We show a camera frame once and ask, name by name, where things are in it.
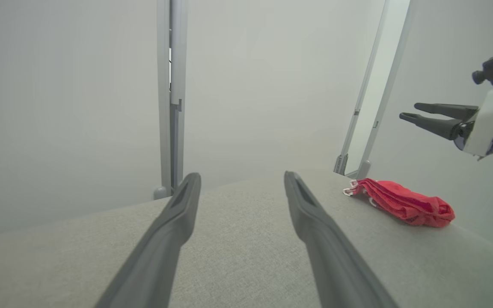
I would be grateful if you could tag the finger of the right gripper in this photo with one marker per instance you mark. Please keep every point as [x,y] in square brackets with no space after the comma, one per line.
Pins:
[452,110]
[435,126]

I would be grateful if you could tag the grey partition post with feet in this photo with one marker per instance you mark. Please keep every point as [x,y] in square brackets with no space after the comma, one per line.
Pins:
[173,85]

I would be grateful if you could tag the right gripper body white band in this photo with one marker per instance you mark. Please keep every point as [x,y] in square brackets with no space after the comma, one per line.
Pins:
[490,124]

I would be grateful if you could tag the grey metal partition rail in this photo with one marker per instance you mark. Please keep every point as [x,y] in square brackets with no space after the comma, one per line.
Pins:
[360,107]
[383,107]

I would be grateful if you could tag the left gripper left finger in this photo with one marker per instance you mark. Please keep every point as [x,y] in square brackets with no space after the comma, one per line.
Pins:
[156,265]

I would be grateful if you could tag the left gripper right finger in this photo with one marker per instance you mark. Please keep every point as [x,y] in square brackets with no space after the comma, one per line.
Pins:
[336,273]

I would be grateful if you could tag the red shorts white trim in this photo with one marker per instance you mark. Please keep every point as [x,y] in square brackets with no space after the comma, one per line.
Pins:
[409,203]

